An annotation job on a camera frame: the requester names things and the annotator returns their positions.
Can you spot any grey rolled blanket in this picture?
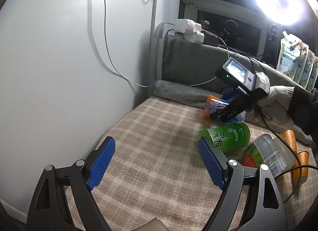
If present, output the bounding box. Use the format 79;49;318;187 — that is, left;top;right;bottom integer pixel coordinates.
153;80;222;108

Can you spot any grey sofa backrest cushion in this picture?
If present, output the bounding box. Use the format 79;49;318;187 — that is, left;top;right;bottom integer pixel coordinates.
161;36;300;93

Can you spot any green tea cup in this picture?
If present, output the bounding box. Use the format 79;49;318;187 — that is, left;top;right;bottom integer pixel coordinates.
198;122;251;153

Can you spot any light tripod stand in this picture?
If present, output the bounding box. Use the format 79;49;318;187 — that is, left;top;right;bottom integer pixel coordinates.
261;23;279;69

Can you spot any orange paper cup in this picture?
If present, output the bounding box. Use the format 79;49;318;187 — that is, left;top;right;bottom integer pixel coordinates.
281;129;297;153
292;150;309;186

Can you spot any gripper screen camera module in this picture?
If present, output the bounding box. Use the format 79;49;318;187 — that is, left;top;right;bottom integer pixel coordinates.
222;57;254;90

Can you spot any clear labelled green cup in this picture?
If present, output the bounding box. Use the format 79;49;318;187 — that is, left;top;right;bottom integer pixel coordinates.
241;134;297;178

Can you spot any right hand white glove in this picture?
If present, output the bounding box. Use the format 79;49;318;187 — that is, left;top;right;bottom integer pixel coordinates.
257;85;317;144

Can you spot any blue orange Arctic Ocean cup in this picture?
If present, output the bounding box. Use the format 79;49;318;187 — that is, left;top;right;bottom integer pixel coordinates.
203;95;246;123

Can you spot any dark sleeved right forearm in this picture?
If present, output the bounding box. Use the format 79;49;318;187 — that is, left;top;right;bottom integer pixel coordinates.
288;86;318;141

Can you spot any orange paper cup near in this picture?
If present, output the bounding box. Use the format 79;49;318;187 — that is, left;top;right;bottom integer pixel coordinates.
292;150;309;186

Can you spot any white cable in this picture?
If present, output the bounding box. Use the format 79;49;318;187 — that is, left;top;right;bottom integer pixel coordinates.
103;0;218;89

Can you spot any orange paper cup far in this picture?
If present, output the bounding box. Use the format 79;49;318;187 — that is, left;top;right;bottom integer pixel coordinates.
281;129;297;153

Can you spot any white power strip with adapters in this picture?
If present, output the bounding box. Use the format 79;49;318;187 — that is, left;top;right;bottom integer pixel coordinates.
174;19;204;45

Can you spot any plaid beige seat cover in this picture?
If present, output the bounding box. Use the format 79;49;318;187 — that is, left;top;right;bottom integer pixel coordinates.
64;95;318;231

